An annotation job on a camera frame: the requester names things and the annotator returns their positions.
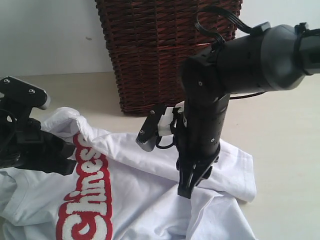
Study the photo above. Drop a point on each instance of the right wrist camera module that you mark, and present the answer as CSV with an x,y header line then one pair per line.
x,y
161,121

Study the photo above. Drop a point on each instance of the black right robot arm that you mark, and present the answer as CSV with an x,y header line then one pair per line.
x,y
267,60

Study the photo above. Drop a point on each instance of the dark brown wicker basket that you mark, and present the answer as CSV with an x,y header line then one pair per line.
x,y
147,40

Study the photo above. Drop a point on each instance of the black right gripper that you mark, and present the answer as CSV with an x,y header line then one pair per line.
x,y
198,142

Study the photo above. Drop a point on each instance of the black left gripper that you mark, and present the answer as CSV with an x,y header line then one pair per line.
x,y
31,148

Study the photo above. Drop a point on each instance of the white t-shirt with red lettering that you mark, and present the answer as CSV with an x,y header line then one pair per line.
x,y
120,192

